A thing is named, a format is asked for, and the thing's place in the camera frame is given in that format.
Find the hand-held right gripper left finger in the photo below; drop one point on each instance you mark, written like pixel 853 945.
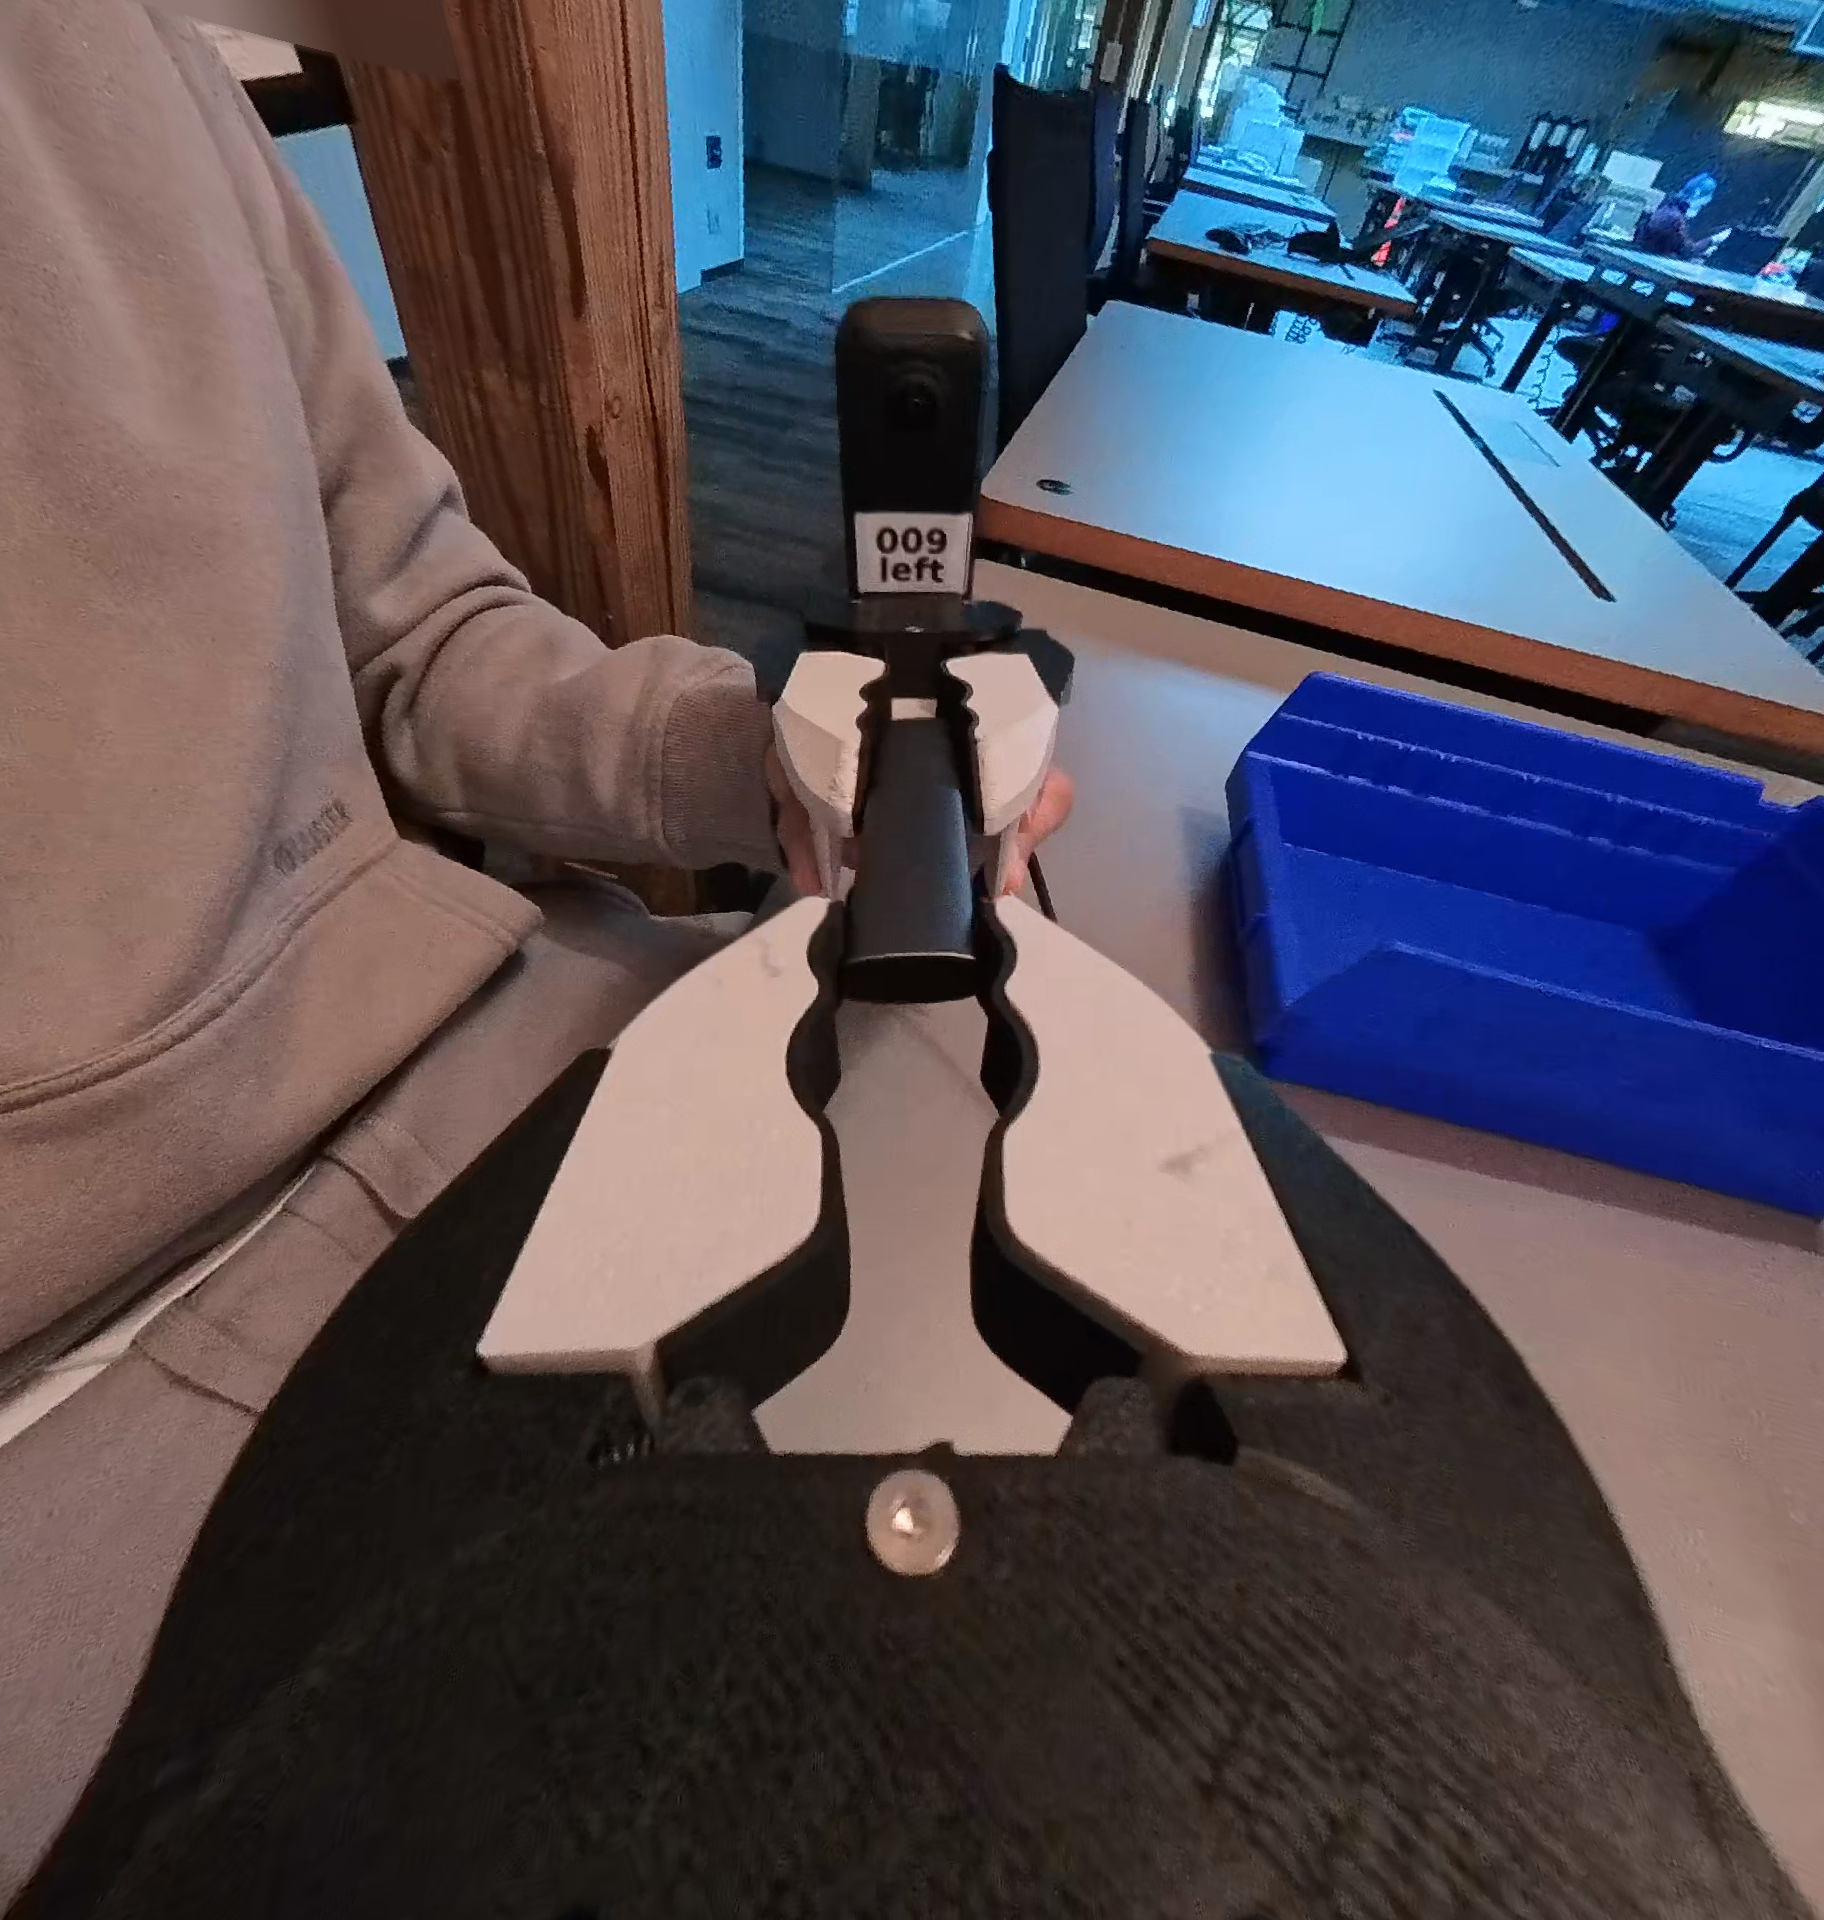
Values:
pixel 671 1185

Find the black office chair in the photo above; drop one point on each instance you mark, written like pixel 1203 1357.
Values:
pixel 1046 256

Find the black oblong device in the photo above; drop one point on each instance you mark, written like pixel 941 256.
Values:
pixel 912 871

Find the person's grey hoodie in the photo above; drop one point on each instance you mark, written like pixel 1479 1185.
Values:
pixel 131 600

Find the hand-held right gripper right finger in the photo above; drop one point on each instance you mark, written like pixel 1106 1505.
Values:
pixel 1151 1185

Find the person's left forearm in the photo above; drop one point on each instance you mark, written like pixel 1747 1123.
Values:
pixel 581 750

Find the grey desk with slot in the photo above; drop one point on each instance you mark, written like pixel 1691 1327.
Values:
pixel 1302 450

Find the blue plastic bin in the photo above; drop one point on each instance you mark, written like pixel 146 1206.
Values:
pixel 1526 960

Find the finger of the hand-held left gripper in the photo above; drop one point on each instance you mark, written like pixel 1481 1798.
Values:
pixel 1017 736
pixel 821 720

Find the person's left hand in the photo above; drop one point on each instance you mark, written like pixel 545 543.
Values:
pixel 1056 811

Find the person's grey trousers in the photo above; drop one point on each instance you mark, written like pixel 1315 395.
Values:
pixel 72 1621

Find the wooden post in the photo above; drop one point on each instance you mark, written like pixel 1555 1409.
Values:
pixel 536 300

